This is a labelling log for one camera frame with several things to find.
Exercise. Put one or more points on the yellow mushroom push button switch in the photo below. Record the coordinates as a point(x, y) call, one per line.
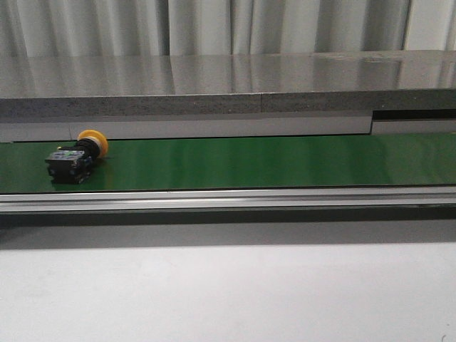
point(72, 164)

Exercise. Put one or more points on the green conveyor belt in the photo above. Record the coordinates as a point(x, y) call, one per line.
point(233, 163)

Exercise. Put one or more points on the grey panel under worktop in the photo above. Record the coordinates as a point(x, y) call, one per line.
point(339, 122)

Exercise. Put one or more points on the white pleated curtain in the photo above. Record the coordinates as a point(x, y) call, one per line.
point(178, 28)

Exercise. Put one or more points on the grey stone worktop slab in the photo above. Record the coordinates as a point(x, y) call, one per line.
point(89, 87)

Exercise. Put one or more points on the aluminium conveyor front rail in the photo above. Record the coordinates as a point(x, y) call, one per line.
point(246, 205)

